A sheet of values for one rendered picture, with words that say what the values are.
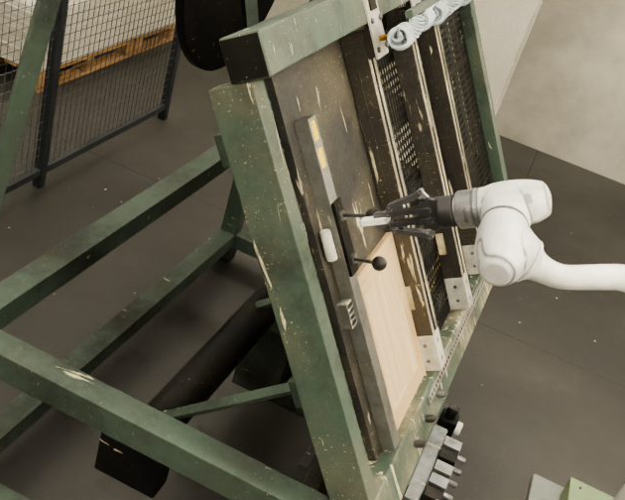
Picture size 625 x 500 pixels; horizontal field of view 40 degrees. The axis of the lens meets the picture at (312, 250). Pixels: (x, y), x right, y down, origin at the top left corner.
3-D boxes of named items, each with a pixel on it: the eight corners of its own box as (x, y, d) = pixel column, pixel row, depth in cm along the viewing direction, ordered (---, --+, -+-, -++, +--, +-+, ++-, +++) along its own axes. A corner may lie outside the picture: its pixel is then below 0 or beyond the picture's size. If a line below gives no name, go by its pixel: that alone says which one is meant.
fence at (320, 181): (381, 450, 239) (395, 450, 237) (293, 122, 209) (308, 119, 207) (386, 439, 243) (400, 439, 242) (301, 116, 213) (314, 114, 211)
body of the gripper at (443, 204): (449, 198, 193) (410, 203, 197) (456, 233, 196) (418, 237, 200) (456, 187, 200) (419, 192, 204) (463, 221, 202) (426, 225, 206)
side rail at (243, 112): (331, 508, 220) (371, 509, 216) (206, 90, 186) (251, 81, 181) (338, 493, 226) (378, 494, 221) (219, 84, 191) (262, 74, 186)
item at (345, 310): (342, 329, 223) (352, 329, 222) (335, 306, 221) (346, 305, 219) (347, 322, 226) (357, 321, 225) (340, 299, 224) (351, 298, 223)
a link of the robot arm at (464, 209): (481, 233, 193) (455, 235, 196) (488, 218, 201) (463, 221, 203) (473, 194, 190) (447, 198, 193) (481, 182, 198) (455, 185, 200)
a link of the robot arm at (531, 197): (478, 175, 196) (471, 209, 187) (548, 165, 190) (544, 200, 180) (489, 211, 202) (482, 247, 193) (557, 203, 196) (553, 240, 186)
